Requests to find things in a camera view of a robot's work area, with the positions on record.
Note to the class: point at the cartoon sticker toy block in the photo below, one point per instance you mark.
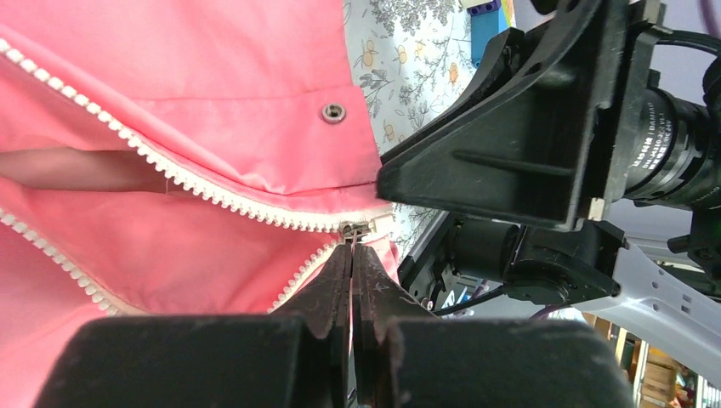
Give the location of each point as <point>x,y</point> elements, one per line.
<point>487,18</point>

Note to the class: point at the pink zip-up jacket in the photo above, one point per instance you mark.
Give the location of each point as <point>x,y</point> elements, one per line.
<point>171,157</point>

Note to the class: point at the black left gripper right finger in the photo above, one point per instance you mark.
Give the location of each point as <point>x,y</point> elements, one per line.
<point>407,357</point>

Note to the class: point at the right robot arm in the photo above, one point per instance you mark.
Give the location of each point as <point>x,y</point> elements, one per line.
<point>593,268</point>

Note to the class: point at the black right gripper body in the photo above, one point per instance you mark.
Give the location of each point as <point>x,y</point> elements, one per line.
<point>655,148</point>

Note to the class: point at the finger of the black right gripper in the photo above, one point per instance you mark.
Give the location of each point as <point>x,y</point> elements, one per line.
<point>492,170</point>
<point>504,56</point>

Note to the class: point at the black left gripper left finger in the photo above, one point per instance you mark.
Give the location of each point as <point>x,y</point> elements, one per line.
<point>296,356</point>

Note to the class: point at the floral patterned table mat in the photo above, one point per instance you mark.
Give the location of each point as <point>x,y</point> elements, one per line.
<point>411,60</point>

